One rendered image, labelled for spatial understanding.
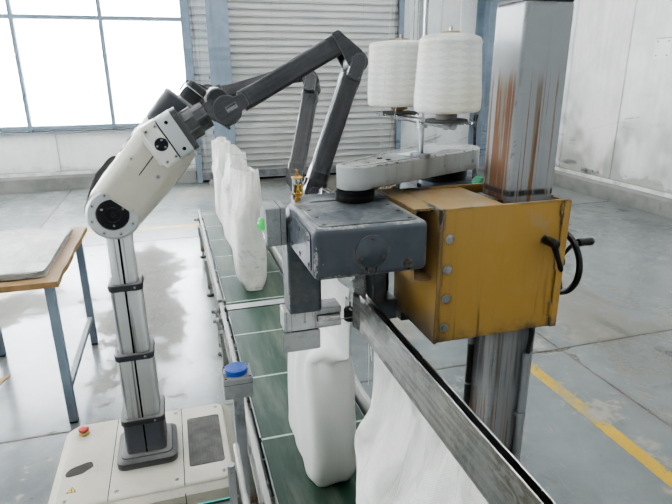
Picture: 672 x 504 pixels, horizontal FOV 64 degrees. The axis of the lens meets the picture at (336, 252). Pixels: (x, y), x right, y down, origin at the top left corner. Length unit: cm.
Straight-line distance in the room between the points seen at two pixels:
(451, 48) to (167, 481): 167
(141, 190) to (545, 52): 115
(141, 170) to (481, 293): 101
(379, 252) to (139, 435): 137
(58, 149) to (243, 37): 314
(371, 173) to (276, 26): 769
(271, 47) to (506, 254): 774
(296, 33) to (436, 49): 776
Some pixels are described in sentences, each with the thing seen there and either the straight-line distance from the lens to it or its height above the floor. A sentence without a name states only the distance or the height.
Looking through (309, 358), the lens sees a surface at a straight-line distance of 162.
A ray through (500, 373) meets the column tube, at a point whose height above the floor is 87.
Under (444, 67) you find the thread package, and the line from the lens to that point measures 116.
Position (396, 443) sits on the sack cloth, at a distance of 115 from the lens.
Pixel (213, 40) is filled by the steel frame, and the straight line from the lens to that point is 830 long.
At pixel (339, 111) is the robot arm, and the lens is 158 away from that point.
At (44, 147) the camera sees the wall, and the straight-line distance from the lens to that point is 894.
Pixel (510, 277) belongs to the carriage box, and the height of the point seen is 116.
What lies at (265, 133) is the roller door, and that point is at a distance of 880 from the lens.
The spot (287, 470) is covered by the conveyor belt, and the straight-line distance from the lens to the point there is 192.
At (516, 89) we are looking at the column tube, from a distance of 129.
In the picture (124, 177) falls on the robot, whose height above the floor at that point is 132.
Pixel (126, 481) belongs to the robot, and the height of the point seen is 26.
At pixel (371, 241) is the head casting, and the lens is 104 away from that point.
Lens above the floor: 161
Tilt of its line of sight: 18 degrees down
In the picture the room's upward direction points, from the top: straight up
